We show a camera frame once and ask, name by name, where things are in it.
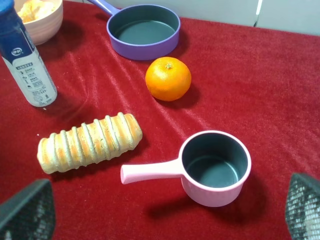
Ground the orange mandarin fruit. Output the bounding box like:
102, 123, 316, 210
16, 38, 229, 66
145, 56, 192, 102

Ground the ring shaped croissant bread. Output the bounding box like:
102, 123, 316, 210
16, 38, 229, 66
17, 0, 56, 23

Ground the blue white milk bottle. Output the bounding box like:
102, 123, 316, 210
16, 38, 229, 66
0, 0, 58, 107

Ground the purple toy frying pan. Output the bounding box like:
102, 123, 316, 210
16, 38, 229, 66
90, 0, 181, 61

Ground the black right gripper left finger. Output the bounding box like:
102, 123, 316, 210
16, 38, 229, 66
0, 178, 56, 240

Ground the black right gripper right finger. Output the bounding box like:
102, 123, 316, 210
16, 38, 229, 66
285, 173, 320, 240

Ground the pink toy saucepan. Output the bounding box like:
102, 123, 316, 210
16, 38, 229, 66
120, 130, 252, 207

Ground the long ridged bread loaf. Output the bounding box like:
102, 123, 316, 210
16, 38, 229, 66
37, 112, 143, 174

